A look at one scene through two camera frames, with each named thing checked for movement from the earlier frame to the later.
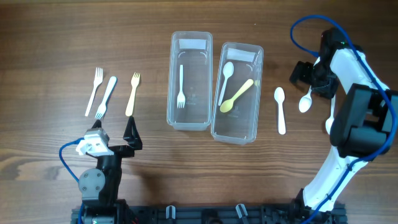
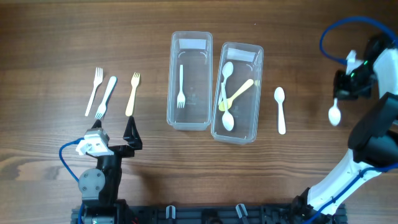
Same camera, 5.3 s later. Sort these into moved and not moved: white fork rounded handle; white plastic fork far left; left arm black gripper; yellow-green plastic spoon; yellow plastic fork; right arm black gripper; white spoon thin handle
Moved: white spoon thin handle; right arm black gripper
Not moved: left arm black gripper; white fork rounded handle; yellow plastic fork; white plastic fork far left; yellow-green plastic spoon
